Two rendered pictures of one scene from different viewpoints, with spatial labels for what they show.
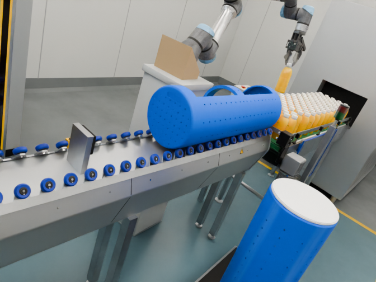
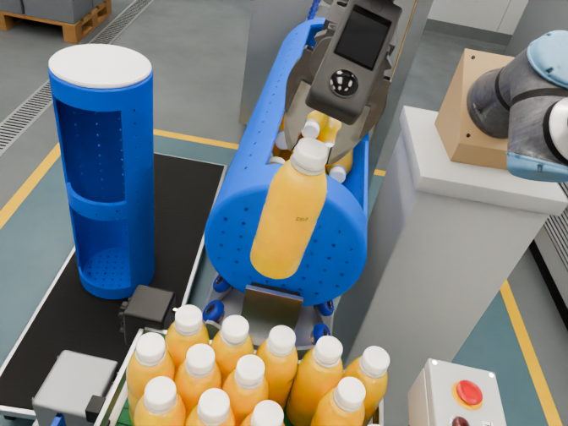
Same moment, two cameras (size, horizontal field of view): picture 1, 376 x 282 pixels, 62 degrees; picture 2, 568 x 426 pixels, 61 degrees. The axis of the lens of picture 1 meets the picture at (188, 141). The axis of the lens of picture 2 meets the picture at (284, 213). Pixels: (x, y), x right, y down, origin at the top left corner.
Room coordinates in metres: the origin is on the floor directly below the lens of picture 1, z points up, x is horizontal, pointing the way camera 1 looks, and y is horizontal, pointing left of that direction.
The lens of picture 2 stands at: (2.51, -0.73, 1.67)
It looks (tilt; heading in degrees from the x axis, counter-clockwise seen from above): 39 degrees down; 146
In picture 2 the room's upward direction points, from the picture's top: 12 degrees clockwise
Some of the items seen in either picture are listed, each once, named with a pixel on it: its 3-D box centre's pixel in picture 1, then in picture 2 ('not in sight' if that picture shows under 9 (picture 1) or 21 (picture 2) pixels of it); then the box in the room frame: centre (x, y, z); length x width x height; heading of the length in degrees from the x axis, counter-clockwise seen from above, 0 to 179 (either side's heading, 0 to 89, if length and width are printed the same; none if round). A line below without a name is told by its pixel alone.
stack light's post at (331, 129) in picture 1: (297, 188); not in sight; (2.16, -0.92, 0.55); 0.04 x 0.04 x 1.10; 55
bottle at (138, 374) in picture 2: (288, 128); (150, 385); (2.11, -0.63, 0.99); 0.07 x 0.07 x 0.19
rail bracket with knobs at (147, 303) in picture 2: (283, 139); (152, 321); (1.97, -0.60, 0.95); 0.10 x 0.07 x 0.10; 55
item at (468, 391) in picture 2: not in sight; (468, 393); (2.34, -0.25, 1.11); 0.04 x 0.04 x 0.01
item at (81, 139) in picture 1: (81, 148); not in sight; (0.95, 0.35, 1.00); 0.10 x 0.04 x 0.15; 55
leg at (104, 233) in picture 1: (101, 244); not in sight; (1.22, 0.25, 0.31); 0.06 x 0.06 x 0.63; 55
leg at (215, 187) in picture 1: (211, 194); not in sight; (2.03, -0.31, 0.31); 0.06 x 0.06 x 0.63; 55
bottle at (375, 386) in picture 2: not in sight; (358, 394); (2.24, -0.34, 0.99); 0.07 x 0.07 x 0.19
